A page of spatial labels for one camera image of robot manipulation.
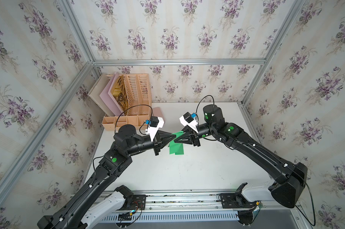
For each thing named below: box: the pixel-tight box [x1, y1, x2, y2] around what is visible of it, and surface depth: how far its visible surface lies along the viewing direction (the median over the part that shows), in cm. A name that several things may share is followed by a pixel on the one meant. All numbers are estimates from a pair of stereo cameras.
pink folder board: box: [99, 72, 125, 117], surface depth 92 cm
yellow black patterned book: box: [110, 74, 130, 116], surface depth 103 cm
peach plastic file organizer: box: [101, 73, 153, 132], surface depth 110 cm
